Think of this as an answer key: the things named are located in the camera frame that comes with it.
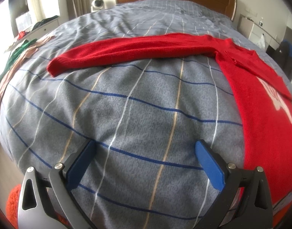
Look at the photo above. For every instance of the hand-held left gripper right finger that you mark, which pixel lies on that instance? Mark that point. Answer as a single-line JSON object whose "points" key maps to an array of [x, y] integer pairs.
{"points": [[209, 164]]}

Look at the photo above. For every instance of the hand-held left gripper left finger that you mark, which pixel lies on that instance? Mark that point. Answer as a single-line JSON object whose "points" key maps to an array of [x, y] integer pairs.
{"points": [[81, 164]]}

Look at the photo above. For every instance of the red knit sweater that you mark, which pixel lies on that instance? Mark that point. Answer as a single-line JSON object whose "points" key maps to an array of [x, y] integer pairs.
{"points": [[260, 124]]}

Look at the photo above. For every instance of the dark clothes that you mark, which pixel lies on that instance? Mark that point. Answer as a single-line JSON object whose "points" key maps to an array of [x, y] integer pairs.
{"points": [[44, 22]]}

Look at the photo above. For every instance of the blue-grey checked blanket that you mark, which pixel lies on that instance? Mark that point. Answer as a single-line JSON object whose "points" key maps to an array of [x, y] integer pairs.
{"points": [[136, 124]]}

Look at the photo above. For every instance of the pink garment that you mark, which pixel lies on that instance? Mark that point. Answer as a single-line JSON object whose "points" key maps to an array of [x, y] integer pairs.
{"points": [[10, 74]]}

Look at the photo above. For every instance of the green garment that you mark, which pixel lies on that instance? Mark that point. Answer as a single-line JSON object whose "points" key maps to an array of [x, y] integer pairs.
{"points": [[19, 50]]}

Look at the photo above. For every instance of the black and blue jacket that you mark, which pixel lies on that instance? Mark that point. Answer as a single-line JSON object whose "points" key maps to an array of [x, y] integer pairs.
{"points": [[284, 57]]}

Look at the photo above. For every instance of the white plastic bag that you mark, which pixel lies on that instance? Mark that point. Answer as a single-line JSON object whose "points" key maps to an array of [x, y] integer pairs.
{"points": [[261, 41]]}

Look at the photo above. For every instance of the white drawer cabinet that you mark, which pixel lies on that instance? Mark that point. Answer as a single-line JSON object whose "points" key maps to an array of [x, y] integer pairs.
{"points": [[47, 28]]}

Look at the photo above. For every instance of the white nightstand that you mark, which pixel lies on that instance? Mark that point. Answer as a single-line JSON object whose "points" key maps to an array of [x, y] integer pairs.
{"points": [[246, 26]]}

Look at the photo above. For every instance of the small red cloth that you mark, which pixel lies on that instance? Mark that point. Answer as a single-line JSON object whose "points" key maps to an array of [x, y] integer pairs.
{"points": [[21, 34]]}

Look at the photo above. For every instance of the round white fan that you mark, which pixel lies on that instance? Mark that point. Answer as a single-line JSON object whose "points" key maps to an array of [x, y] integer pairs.
{"points": [[97, 4]]}

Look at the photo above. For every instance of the window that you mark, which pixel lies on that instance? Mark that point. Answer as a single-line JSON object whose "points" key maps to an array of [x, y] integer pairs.
{"points": [[10, 14]]}

